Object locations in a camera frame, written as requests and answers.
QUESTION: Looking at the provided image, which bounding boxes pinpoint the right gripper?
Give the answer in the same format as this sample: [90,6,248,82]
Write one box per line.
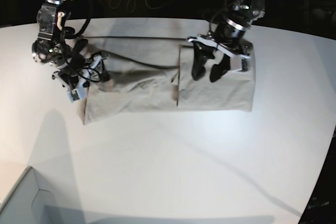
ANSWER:
[52,52,110,90]

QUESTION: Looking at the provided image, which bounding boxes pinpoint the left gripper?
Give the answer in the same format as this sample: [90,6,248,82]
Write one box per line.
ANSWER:
[187,34,252,82]

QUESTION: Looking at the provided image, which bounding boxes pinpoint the grey t-shirt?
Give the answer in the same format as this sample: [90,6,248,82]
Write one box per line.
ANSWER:
[76,35,257,125]

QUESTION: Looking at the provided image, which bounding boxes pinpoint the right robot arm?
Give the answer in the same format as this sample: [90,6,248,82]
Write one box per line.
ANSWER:
[32,0,110,94]

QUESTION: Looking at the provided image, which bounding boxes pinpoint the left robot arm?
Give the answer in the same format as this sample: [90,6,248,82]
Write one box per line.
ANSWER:
[187,0,266,82]

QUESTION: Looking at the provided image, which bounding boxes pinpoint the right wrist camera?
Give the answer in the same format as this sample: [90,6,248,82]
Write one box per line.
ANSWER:
[67,85,87,102]

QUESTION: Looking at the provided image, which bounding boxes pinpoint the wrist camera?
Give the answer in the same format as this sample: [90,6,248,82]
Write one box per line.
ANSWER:
[230,56,251,73]
[67,85,87,102]

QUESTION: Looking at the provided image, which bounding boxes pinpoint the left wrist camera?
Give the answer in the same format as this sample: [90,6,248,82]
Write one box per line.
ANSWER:
[230,56,251,73]

